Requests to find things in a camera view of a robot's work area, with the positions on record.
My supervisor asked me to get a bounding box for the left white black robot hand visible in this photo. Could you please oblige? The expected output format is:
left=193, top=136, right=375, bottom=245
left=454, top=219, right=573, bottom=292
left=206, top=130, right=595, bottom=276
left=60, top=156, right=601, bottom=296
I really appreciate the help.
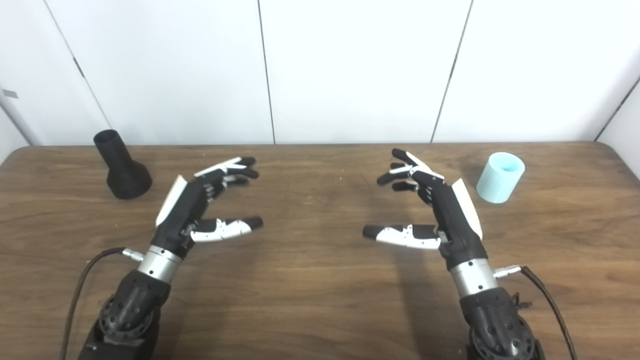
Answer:
left=150, top=156, right=264, bottom=259

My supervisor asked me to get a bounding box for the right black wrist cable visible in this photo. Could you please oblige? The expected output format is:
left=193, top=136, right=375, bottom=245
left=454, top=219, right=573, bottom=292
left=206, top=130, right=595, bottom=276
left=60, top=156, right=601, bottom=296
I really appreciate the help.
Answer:
left=494, top=265, right=578, bottom=360

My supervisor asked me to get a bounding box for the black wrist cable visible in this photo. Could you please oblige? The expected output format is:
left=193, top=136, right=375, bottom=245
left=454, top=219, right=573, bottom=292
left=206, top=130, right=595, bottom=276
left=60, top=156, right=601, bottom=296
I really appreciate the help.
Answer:
left=494, top=265, right=578, bottom=360
left=60, top=247, right=146, bottom=360

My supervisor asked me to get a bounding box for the light blue cylinder cup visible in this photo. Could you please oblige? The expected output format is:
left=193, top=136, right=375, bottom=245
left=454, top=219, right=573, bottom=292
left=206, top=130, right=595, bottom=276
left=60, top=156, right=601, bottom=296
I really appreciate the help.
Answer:
left=476, top=152, right=526, bottom=204

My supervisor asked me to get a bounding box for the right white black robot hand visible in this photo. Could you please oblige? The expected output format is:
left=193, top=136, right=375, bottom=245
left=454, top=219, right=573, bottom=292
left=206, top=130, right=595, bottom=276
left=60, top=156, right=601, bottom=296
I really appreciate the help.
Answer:
left=362, top=148, right=488, bottom=268

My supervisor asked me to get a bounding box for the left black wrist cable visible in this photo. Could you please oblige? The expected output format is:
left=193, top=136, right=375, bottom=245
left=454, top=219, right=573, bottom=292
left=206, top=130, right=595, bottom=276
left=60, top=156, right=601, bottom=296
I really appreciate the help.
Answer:
left=60, top=247, right=146, bottom=360

